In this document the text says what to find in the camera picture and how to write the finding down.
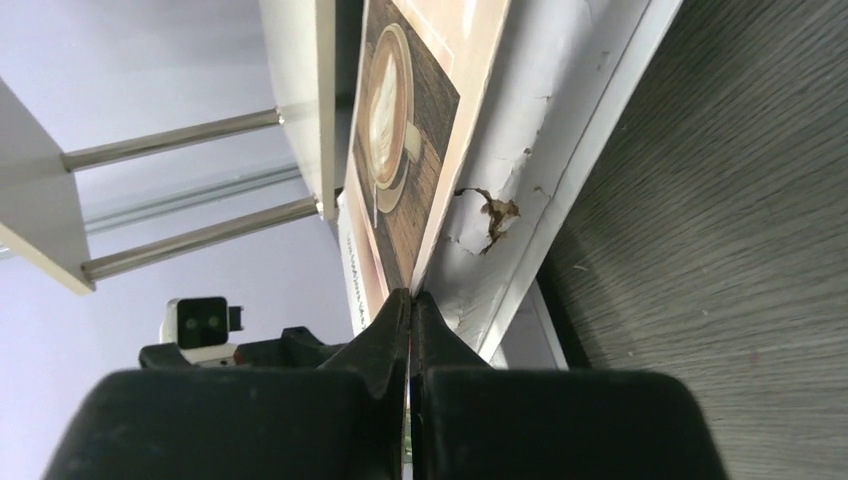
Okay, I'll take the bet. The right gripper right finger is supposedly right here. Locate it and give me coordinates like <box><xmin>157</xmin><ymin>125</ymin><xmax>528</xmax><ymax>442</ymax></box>
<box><xmin>410</xmin><ymin>292</ymin><xmax>727</xmax><ymax>479</ymax></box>

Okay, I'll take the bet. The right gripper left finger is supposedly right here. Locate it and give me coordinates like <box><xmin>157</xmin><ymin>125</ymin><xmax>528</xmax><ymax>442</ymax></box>
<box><xmin>45</xmin><ymin>289</ymin><xmax>412</xmax><ymax>479</ymax></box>

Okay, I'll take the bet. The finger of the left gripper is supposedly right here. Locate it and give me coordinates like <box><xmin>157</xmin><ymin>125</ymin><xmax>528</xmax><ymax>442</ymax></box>
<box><xmin>139</xmin><ymin>326</ymin><xmax>345</xmax><ymax>369</ymax></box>

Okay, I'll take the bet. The white coffee cover book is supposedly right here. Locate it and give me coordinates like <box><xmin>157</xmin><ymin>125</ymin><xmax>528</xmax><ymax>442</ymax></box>
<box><xmin>339</xmin><ymin>1</ymin><xmax>682</xmax><ymax>363</ymax></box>

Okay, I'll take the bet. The white two-tier shelf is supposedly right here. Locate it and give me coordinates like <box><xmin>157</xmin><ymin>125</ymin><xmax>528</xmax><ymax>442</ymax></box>
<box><xmin>1</xmin><ymin>1</ymin><xmax>337</xmax><ymax>295</ymax></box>

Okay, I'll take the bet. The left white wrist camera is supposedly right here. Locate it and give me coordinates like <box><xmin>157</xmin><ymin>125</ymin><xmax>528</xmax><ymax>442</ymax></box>
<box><xmin>159</xmin><ymin>297</ymin><xmax>243</xmax><ymax>367</ymax></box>

